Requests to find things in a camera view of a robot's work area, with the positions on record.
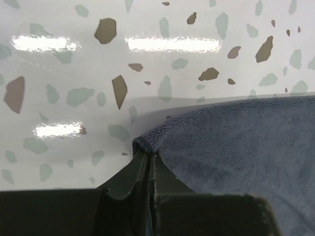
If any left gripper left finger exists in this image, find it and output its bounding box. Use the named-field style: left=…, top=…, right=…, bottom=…
left=0, top=150, right=149, bottom=236

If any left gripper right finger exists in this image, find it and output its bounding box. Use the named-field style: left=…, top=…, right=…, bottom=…
left=150, top=154, right=281, bottom=236

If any dark grey towel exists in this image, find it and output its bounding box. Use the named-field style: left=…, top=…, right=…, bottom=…
left=132, top=96, right=315, bottom=236

